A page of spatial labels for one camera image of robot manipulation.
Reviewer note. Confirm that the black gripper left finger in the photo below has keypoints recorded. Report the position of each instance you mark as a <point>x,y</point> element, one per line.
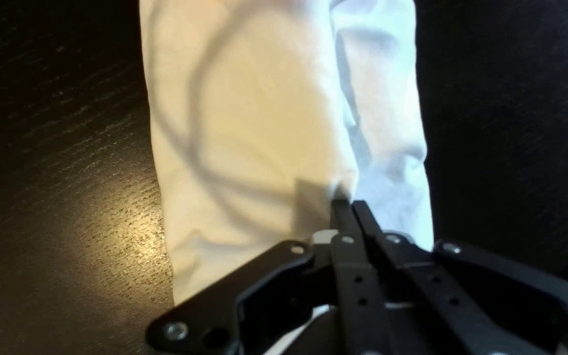
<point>266,297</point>

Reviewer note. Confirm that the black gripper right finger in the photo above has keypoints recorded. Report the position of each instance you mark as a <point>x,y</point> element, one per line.
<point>483,297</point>

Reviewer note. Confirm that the white towel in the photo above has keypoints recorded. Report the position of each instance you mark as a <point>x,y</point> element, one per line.
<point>252,131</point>

